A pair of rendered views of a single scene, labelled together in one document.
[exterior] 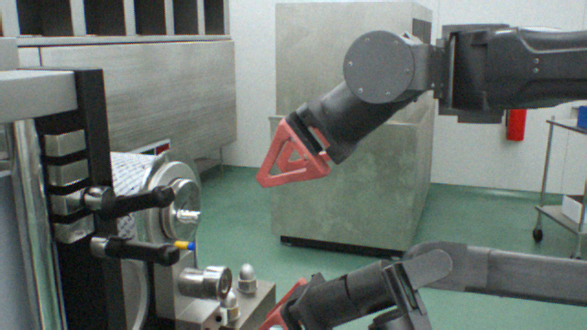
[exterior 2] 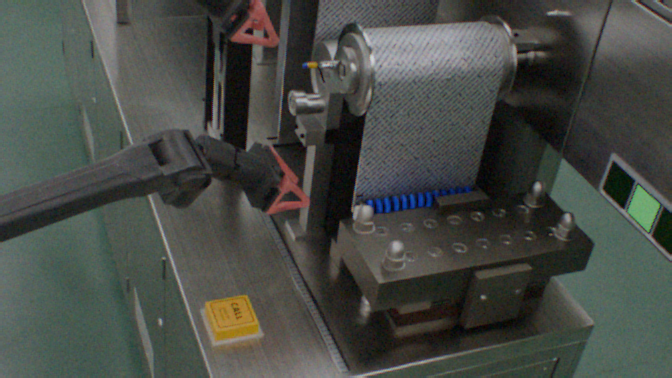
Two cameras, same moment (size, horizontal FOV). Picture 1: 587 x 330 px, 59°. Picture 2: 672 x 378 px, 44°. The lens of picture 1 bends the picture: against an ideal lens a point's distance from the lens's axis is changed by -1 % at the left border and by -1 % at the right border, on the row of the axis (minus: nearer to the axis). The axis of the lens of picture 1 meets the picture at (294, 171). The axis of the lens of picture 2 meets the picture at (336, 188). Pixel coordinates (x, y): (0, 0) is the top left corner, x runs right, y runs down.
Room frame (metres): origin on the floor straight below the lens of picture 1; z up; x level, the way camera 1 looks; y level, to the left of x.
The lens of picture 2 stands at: (1.46, -0.69, 1.86)
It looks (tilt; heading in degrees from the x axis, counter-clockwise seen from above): 35 degrees down; 135
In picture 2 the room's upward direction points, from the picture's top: 8 degrees clockwise
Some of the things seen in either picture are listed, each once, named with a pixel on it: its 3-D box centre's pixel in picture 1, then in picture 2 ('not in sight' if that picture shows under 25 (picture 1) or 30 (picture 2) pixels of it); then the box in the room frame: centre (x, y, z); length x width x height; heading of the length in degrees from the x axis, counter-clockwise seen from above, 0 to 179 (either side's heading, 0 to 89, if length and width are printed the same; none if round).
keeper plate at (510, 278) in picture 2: not in sight; (495, 296); (0.93, 0.23, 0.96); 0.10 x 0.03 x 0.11; 71
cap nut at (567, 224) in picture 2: not in sight; (567, 223); (0.93, 0.39, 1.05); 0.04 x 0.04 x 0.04
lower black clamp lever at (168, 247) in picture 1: (140, 250); not in sight; (0.29, 0.09, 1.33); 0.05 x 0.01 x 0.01; 71
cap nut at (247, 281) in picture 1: (247, 276); (395, 253); (0.83, 0.08, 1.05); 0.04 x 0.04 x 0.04
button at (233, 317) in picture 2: not in sight; (231, 317); (0.69, -0.12, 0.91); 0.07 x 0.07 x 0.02; 71
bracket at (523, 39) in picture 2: not in sight; (518, 38); (0.71, 0.44, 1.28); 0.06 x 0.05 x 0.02; 71
